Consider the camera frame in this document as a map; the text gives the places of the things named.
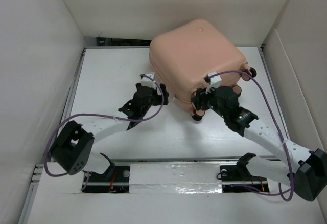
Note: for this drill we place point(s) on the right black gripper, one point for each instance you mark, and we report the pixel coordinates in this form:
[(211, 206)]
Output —
[(200, 95)]

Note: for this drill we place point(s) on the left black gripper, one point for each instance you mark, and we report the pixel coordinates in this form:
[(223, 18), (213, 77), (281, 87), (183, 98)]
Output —
[(159, 99)]

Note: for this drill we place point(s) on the pink suitcase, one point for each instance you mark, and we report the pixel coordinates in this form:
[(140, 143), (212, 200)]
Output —
[(181, 58)]

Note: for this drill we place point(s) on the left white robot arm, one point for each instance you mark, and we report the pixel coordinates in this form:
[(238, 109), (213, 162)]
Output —
[(72, 148)]

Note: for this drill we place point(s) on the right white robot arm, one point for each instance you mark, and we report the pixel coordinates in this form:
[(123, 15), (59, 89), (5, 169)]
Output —
[(300, 168)]

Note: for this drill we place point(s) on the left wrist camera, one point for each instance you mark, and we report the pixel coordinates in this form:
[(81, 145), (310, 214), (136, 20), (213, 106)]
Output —
[(148, 80)]

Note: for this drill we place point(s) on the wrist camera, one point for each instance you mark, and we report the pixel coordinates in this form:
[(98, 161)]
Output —
[(148, 80), (213, 80)]

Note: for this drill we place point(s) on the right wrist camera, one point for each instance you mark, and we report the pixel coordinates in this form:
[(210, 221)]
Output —
[(213, 80)]

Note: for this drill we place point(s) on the aluminium frame rail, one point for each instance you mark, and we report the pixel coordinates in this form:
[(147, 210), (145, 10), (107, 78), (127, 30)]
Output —
[(166, 158)]

